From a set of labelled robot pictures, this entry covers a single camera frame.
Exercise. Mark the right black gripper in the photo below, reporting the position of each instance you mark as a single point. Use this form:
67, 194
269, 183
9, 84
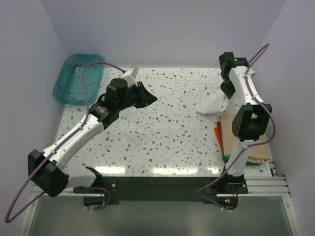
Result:
228, 92

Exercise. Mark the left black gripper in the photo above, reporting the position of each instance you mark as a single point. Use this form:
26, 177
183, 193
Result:
145, 98

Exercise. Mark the white printed t shirt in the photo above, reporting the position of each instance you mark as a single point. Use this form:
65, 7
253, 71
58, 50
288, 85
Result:
218, 101

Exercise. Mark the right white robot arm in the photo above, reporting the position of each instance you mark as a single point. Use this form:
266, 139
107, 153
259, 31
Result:
251, 120

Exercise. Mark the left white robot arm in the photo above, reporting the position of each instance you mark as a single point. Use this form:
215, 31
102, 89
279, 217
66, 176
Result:
46, 168

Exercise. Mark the orange folded t shirt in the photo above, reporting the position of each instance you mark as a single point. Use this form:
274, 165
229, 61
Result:
217, 131

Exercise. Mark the teal plastic basket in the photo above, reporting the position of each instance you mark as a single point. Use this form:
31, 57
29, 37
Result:
68, 89

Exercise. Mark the green folded t shirt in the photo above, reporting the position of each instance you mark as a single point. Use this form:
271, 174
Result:
248, 163

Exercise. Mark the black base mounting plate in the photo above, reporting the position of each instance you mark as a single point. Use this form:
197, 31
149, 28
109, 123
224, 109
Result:
223, 191

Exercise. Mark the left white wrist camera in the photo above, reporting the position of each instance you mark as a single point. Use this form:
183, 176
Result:
130, 76

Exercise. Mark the aluminium frame rail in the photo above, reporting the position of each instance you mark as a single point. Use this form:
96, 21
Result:
268, 186

